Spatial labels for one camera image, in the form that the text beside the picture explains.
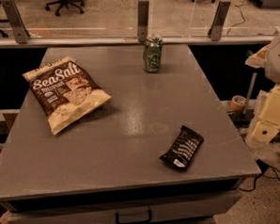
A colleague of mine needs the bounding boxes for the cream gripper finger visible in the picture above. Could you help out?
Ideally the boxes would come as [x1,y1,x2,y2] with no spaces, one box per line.
[252,121,279,144]

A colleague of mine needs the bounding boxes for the green soda can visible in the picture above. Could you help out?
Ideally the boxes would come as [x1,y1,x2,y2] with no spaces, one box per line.
[143,35,163,73]

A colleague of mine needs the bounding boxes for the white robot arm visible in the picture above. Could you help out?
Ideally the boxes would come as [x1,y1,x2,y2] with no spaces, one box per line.
[245,30,280,143]

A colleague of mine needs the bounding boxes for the grey metal pole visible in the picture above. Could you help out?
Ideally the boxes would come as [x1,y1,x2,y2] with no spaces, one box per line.
[242,72,257,117]

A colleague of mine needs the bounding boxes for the black snack bar wrapper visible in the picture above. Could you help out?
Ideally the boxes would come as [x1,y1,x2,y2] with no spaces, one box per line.
[160,125,205,171]

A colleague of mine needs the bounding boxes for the sea salt chips bag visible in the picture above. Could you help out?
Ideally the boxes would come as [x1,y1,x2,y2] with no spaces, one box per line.
[23,57,112,135]

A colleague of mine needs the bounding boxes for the black floor cable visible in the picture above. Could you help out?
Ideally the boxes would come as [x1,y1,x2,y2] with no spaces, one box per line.
[238,158,280,194]

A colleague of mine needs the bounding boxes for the right metal glass bracket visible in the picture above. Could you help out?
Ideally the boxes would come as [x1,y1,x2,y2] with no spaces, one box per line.
[208,1,230,41]

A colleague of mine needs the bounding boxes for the metal glass bracket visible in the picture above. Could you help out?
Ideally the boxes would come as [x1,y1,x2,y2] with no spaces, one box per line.
[1,0,30,44]
[208,1,230,41]
[137,0,149,42]

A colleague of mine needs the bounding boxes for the middle metal glass bracket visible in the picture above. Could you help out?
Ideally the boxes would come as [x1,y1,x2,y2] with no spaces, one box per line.
[137,0,149,42]

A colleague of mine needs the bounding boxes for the black drawer handle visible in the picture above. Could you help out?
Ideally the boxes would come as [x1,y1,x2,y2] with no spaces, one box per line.
[115,210,152,224]

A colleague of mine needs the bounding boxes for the glass barrier rail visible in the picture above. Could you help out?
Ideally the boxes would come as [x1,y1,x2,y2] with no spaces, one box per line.
[0,35,273,49]

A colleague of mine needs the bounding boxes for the left metal glass bracket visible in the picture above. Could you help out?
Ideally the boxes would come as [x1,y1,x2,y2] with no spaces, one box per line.
[1,0,30,44]

